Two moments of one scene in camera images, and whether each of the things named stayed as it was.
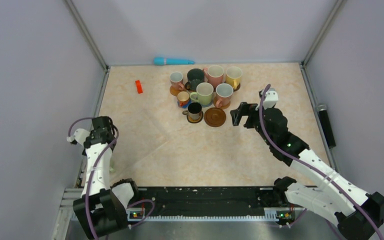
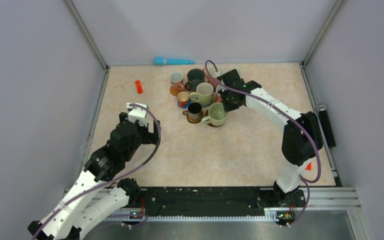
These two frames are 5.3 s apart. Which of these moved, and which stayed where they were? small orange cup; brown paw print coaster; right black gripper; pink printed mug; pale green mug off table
Moved: pale green mug off table; right black gripper
Stayed: pink printed mug; small orange cup; brown paw print coaster
